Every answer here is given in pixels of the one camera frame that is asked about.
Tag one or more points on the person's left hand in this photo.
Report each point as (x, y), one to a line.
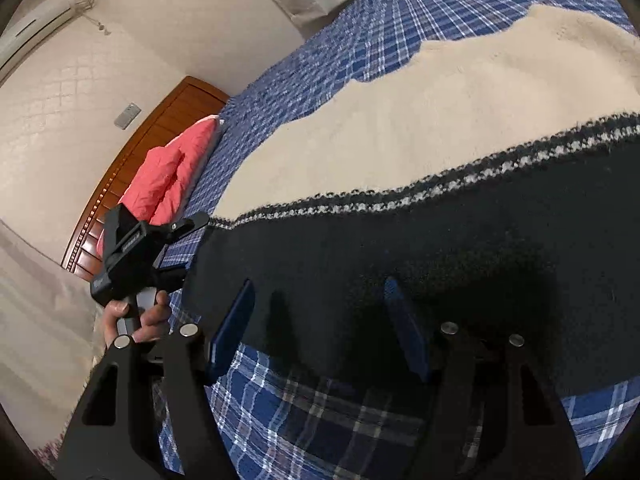
(152, 320)

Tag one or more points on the grey wall switch plate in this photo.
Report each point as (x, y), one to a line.
(127, 115)

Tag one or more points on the green cream navy knit sweater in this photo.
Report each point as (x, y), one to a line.
(450, 110)

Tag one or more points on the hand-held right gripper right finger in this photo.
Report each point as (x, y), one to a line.
(407, 330)

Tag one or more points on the white air conditioner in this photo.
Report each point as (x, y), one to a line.
(35, 25)

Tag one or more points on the blue plaid bedspread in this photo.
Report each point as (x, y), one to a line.
(350, 35)

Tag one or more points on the wooden headboard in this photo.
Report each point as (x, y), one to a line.
(165, 115)

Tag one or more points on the pink folded quilt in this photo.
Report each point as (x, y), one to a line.
(165, 170)

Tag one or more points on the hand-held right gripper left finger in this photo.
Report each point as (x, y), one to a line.
(232, 330)

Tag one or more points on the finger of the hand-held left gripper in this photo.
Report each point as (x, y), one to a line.
(170, 277)
(185, 225)

